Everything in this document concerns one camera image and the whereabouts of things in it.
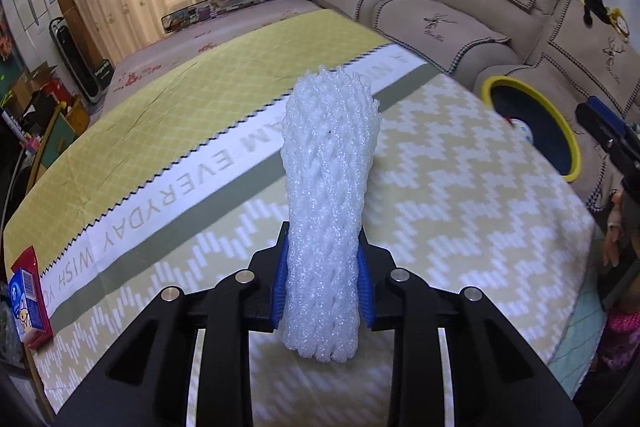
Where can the beige sofa with embroidered covers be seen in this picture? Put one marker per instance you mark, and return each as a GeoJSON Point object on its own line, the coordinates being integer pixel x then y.
{"type": "Point", "coordinates": [450, 17]}

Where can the pink patterned clothing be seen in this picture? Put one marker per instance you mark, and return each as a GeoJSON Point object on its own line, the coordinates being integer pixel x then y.
{"type": "Point", "coordinates": [622, 332]}

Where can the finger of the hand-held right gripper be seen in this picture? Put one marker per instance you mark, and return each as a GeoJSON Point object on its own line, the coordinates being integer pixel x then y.
{"type": "Point", "coordinates": [602, 122]}

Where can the red blue cookie box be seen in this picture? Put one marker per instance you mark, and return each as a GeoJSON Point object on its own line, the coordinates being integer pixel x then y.
{"type": "Point", "coordinates": [27, 297]}

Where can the black bin with yellow rim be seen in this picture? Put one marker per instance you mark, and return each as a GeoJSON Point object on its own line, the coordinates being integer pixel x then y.
{"type": "Point", "coordinates": [545, 142]}

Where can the black yellow plush toy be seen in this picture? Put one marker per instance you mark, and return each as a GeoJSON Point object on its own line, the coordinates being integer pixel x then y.
{"type": "Point", "coordinates": [592, 4]}

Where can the person's right hand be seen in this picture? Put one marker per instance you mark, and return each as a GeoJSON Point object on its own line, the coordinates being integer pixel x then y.
{"type": "Point", "coordinates": [615, 227]}

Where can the open cardboard boxes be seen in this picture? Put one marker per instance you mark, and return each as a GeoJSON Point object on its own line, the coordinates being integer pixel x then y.
{"type": "Point", "coordinates": [40, 87]}

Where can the low glass table with books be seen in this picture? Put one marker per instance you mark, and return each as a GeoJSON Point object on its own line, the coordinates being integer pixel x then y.
{"type": "Point", "coordinates": [230, 2]}

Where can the white foam fruit net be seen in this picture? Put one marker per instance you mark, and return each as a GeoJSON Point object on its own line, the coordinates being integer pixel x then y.
{"type": "Point", "coordinates": [325, 232]}

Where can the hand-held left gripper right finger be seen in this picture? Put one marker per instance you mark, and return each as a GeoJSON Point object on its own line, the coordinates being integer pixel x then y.
{"type": "Point", "coordinates": [365, 292]}

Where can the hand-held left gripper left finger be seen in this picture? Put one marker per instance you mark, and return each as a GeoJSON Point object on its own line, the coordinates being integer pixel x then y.
{"type": "Point", "coordinates": [277, 287]}

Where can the black tower fan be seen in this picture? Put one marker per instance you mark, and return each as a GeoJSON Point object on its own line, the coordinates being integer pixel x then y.
{"type": "Point", "coordinates": [75, 57]}

